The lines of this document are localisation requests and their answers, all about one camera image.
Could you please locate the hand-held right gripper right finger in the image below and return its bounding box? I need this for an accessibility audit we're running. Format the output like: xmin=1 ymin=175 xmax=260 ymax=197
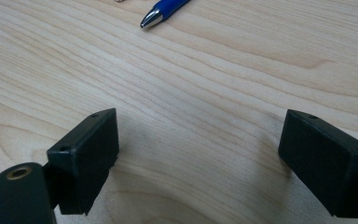
xmin=277 ymin=108 xmax=358 ymax=218

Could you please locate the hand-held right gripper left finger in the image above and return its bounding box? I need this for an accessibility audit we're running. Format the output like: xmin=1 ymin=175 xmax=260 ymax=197
xmin=46 ymin=107 xmax=120 ymax=217

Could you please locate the blue pen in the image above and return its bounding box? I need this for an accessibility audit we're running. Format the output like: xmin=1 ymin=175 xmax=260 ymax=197
xmin=139 ymin=0 xmax=191 ymax=30

